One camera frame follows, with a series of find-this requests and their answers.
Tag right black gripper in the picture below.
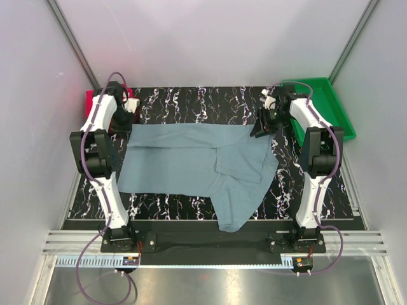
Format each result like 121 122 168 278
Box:
249 107 293 139

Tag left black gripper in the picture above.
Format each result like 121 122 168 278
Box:
111 106 135 140

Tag grey blue t shirt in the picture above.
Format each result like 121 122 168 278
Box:
118 123 279 233

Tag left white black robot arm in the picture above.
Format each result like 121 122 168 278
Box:
69 81 139 252

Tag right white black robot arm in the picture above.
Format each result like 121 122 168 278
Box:
250 88 344 253

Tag folded pink t shirt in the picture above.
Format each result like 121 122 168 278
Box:
85 88 134 118

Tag green plastic tray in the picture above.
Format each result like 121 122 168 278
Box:
294 78 356 142

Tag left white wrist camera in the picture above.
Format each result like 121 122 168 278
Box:
123 98 140 113

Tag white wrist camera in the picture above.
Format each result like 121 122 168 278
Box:
123 98 140 113
260 89 276 110

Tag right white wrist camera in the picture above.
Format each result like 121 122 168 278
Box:
260 89 276 110

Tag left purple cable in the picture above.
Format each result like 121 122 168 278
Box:
76 72 137 303

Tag black mounting base plate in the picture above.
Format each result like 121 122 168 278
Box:
100 231 326 254

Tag aluminium frame rail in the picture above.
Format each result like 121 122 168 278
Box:
43 231 387 256

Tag white slotted cable duct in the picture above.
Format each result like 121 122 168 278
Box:
56 254 293 269

